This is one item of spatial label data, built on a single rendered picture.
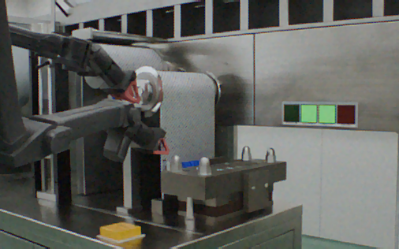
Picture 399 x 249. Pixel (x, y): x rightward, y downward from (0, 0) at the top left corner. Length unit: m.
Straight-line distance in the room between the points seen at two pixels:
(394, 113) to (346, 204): 2.73
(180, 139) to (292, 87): 0.37
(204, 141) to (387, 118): 0.56
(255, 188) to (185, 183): 0.22
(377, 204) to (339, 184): 0.35
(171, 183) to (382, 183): 2.76
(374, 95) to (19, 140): 0.94
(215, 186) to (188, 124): 0.27
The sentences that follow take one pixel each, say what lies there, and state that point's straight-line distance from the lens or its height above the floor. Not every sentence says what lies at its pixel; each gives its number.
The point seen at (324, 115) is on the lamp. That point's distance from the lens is 1.42.
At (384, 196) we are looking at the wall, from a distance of 3.90.
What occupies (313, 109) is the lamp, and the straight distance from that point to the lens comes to 1.44.
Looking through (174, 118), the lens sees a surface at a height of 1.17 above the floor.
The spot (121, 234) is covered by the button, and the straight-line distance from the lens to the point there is 1.14.
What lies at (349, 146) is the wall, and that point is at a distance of 3.96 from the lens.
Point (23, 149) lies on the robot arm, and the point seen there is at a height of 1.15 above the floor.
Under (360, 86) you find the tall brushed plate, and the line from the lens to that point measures 1.38.
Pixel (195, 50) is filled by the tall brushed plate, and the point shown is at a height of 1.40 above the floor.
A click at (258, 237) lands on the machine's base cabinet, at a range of 1.35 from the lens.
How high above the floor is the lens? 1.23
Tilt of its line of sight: 5 degrees down
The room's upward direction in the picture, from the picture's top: straight up
